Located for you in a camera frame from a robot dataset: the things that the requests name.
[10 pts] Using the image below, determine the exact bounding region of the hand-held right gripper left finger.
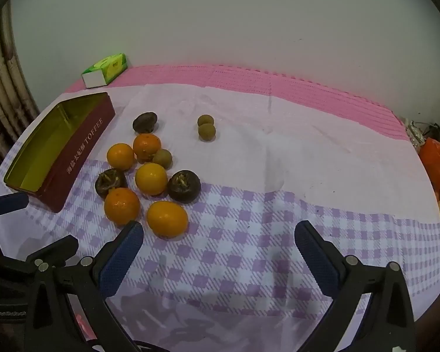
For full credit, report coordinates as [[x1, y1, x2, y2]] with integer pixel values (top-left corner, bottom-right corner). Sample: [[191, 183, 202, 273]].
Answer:
[[24, 221, 144, 352]]

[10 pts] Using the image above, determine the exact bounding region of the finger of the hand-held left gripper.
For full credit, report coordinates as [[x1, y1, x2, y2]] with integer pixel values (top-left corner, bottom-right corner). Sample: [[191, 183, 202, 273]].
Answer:
[[0, 192, 30, 215], [18, 235, 80, 268]]

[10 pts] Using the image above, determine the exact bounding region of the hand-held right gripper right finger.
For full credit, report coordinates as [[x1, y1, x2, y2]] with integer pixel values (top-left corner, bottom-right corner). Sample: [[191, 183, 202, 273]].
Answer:
[[294, 220, 417, 352]]

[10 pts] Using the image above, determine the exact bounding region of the yellow orange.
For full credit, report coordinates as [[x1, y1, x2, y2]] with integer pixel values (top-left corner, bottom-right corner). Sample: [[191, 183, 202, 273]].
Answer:
[[135, 162, 168, 196]]

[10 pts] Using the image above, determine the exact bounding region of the dark red tin box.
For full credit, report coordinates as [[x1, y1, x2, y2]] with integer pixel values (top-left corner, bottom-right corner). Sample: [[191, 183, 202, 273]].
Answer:
[[4, 92, 116, 213]]

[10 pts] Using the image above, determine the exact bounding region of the dark brown mangosteen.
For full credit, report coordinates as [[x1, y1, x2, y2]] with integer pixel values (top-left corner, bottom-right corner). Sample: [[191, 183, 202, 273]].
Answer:
[[95, 169, 128, 200], [133, 112, 158, 133], [168, 170, 202, 204]]

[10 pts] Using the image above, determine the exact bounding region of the striped beige curtain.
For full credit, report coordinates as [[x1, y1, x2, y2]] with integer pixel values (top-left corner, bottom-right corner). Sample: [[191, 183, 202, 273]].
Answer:
[[0, 4, 41, 147]]

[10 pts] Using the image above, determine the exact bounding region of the orange plastic bag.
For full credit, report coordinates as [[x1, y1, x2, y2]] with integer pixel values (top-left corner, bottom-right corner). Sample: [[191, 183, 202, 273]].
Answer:
[[420, 137, 440, 199]]

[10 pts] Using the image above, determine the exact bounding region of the silver foil wrapper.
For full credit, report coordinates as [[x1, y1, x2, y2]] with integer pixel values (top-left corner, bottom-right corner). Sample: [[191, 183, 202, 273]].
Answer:
[[405, 119, 424, 151]]

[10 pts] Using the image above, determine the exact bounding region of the green tissue box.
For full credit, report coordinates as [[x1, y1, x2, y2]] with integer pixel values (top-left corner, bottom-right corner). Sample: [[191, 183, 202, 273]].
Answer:
[[81, 53, 128, 89]]

